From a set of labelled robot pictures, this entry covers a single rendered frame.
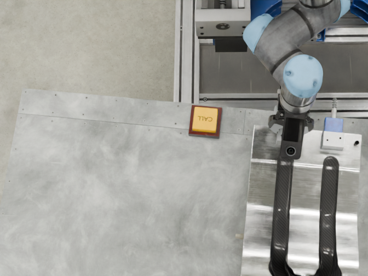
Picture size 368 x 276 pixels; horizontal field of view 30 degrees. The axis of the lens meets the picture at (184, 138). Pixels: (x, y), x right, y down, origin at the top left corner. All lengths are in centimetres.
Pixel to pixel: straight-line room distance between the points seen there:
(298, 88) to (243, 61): 116
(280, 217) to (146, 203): 34
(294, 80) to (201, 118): 47
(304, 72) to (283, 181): 41
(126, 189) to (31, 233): 26
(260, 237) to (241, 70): 99
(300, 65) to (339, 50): 119
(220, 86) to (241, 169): 74
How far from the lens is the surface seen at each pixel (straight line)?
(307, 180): 167
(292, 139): 152
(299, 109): 145
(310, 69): 135
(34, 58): 282
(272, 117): 156
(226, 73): 247
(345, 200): 168
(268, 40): 139
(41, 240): 178
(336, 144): 167
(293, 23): 140
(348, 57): 253
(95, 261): 175
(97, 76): 274
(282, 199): 167
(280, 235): 162
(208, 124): 175
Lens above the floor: 251
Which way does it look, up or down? 74 degrees down
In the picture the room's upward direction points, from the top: 12 degrees counter-clockwise
